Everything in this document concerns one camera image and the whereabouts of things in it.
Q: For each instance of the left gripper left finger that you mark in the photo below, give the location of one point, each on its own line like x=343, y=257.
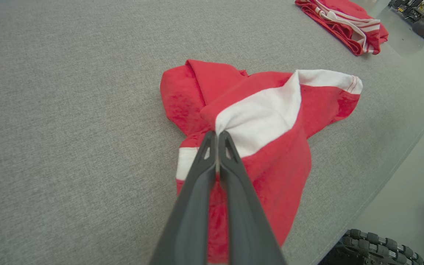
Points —
x=193, y=206

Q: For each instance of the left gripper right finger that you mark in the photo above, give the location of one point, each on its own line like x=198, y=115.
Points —
x=245, y=221

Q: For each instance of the red and white garment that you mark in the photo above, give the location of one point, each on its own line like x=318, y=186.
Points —
x=278, y=173

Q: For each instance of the folded red white garment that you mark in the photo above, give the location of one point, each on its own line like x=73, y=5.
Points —
x=344, y=25

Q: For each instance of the black roller wheel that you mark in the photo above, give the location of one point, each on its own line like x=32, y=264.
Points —
x=374, y=246

